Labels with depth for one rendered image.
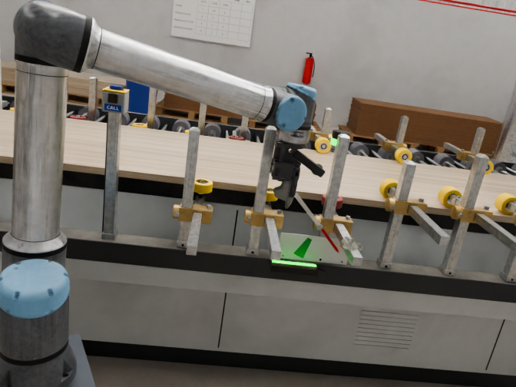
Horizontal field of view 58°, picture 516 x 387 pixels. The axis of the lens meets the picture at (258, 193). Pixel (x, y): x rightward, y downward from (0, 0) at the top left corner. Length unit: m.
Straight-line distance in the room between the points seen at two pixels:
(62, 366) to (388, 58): 8.32
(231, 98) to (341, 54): 7.80
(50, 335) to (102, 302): 0.95
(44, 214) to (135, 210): 0.71
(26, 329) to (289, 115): 0.77
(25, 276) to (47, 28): 0.54
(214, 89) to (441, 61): 8.37
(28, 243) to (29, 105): 0.34
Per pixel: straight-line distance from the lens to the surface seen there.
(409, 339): 2.32
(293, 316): 2.12
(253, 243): 1.68
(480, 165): 1.80
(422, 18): 9.20
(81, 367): 1.33
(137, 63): 1.04
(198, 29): 8.80
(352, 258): 1.46
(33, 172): 1.21
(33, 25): 1.05
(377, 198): 1.93
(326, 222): 1.68
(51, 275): 1.18
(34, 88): 1.16
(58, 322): 1.18
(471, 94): 9.63
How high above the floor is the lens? 1.45
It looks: 19 degrees down
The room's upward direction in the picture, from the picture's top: 9 degrees clockwise
